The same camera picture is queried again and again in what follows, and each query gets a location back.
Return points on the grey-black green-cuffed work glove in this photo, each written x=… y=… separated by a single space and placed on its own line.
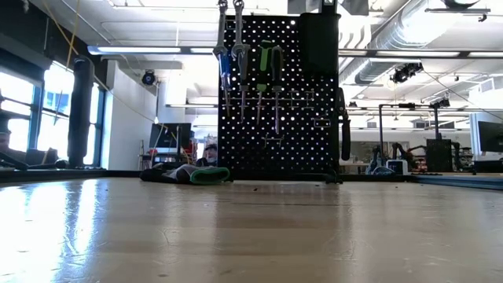
x=151 y=175
x=210 y=175

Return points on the silver combination wrench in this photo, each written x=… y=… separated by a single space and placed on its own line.
x=238 y=23
x=222 y=23

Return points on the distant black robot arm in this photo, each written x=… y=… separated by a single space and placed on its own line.
x=408 y=155

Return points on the black perforated pegboard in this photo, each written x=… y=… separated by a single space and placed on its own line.
x=251 y=157

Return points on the person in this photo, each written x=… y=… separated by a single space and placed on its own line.
x=4 y=139
x=211 y=153

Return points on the dark computer monitor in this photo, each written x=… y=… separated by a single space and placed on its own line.
x=491 y=137
x=169 y=135

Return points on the black pegboard bin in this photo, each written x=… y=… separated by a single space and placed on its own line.
x=320 y=43

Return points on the fluorescent ceiling light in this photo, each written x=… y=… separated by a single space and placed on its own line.
x=416 y=54
x=137 y=50

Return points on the black round pillar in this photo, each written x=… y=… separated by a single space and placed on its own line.
x=80 y=118

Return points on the black pipe rig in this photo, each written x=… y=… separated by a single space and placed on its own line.
x=437 y=126

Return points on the black square panel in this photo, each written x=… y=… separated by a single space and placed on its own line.
x=439 y=155

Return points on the dark sofa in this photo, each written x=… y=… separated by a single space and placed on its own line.
x=39 y=157

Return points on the cluttered workbench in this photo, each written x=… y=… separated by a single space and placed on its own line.
x=463 y=161

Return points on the round black wall camera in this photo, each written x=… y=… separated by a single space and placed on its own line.
x=148 y=78

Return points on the black ceiling camera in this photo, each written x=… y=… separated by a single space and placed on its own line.
x=406 y=72

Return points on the silver ventilation duct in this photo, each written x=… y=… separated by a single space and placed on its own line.
x=393 y=35

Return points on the black aluminium frame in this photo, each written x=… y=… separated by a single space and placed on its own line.
x=51 y=173

